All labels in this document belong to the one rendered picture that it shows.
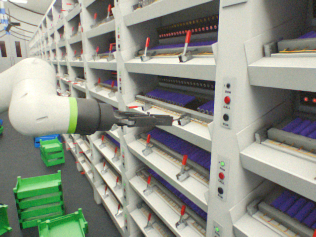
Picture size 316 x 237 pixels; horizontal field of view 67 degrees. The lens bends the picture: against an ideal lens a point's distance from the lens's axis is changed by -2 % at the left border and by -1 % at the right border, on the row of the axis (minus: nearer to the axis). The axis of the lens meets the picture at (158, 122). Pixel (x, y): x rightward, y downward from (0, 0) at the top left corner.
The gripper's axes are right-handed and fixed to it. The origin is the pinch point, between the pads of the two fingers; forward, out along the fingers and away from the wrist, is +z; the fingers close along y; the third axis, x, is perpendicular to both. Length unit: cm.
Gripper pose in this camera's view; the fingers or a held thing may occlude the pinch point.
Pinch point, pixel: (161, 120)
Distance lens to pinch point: 73.7
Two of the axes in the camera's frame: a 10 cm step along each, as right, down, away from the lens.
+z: 8.5, 0.4, 5.2
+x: 1.4, -9.8, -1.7
